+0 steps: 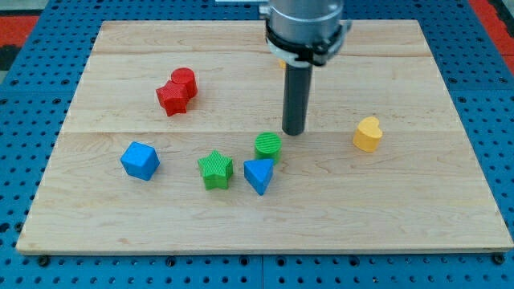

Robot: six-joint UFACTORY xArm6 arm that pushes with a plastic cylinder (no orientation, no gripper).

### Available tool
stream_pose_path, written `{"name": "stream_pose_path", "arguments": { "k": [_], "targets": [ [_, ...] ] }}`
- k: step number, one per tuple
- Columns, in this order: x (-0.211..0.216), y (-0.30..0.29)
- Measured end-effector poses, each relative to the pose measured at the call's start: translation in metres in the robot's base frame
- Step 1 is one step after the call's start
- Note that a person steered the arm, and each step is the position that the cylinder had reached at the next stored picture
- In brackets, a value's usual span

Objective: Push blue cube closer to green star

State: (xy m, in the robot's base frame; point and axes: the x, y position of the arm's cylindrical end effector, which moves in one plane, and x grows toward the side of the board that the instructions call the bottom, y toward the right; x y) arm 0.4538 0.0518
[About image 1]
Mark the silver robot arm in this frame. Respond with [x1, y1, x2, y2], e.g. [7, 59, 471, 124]
[259, 0, 353, 68]

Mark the green star block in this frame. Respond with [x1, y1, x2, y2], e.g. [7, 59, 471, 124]
[198, 150, 233, 190]

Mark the red star block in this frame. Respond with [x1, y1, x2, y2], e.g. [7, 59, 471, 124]
[156, 80, 190, 116]

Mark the blue cube block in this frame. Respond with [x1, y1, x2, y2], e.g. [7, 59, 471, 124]
[120, 141, 160, 181]

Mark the green cylinder block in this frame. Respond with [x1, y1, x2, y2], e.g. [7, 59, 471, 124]
[254, 132, 282, 165]

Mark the blue triangle block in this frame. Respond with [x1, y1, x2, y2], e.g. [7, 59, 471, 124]
[243, 159, 274, 196]

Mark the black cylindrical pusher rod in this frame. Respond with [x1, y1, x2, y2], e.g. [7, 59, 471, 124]
[282, 64, 312, 136]

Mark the wooden board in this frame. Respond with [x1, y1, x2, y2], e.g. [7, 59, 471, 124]
[17, 20, 513, 255]

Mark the red cylinder block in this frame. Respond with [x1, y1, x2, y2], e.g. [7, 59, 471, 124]
[170, 67, 198, 99]

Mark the yellow heart block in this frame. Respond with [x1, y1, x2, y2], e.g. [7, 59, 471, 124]
[353, 116, 383, 153]

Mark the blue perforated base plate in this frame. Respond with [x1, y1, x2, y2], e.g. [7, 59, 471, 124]
[1, 0, 513, 288]

